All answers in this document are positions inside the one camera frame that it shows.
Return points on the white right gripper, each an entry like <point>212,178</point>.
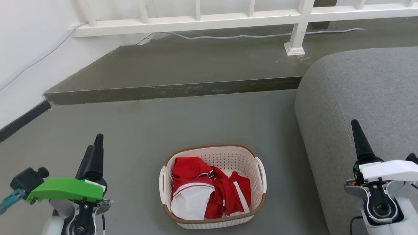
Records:
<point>392,170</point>

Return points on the white wooden railing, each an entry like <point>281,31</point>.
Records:
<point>196,21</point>

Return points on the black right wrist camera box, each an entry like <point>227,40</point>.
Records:
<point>413,158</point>

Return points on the red white sports jersey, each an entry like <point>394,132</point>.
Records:
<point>191,195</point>

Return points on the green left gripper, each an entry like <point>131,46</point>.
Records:
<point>65,190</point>

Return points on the red garment with white stripe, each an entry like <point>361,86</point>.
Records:
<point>233,192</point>

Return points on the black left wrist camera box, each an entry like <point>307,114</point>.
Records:
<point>27,179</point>

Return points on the black baseboard strip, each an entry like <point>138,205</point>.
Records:
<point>23,121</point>

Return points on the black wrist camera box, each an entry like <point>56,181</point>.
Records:
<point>27,179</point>
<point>413,158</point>

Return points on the teal connector plug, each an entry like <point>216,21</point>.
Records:
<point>11,199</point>

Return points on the white laundry basket brown rim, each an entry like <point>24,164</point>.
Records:
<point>214,153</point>

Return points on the grey fabric sofa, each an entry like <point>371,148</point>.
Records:
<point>359,98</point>

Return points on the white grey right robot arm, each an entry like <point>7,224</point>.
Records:
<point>382,205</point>

